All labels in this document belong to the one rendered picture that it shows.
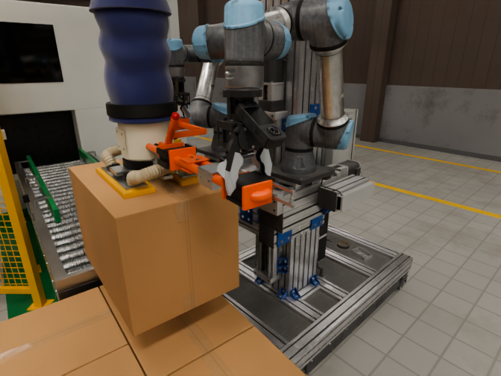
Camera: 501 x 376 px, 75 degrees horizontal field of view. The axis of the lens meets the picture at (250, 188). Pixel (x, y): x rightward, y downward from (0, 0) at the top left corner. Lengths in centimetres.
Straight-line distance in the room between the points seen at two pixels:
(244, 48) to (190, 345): 98
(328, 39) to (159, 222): 73
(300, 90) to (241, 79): 92
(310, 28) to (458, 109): 571
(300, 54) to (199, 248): 92
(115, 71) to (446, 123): 613
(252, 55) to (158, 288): 74
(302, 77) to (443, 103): 534
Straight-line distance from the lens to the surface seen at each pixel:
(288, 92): 157
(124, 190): 107
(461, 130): 669
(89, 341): 139
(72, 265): 186
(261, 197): 65
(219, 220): 109
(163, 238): 101
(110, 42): 112
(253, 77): 64
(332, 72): 115
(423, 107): 686
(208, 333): 130
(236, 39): 64
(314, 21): 108
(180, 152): 94
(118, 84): 111
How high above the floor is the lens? 145
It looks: 20 degrees down
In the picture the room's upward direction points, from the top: straight up
